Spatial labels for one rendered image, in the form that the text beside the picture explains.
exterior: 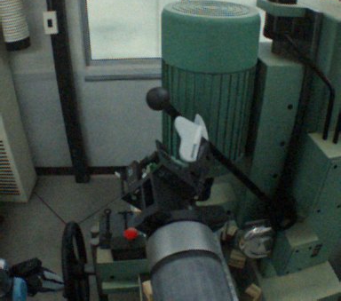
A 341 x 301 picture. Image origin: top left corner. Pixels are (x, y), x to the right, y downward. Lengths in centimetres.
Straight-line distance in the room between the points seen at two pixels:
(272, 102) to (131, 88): 158
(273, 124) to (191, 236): 36
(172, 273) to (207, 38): 34
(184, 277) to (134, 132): 201
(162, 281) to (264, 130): 40
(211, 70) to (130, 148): 187
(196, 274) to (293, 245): 43
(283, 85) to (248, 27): 14
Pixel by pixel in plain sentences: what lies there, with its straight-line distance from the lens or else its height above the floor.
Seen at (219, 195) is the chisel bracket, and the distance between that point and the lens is 80.
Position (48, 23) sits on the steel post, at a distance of 194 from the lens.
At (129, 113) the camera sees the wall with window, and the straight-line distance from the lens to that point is 220.
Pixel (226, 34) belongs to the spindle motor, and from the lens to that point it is 51.
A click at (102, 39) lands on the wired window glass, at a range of 209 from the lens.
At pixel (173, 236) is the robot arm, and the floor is 136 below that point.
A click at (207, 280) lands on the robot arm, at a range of 30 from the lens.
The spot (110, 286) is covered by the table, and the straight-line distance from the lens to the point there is 87.
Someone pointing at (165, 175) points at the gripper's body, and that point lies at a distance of 39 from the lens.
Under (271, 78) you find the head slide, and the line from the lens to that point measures 59.
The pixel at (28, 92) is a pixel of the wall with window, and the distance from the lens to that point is 227.
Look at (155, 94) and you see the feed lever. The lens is 45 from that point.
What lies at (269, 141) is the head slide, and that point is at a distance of 66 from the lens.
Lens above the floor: 161
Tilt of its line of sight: 31 degrees down
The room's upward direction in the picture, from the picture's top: straight up
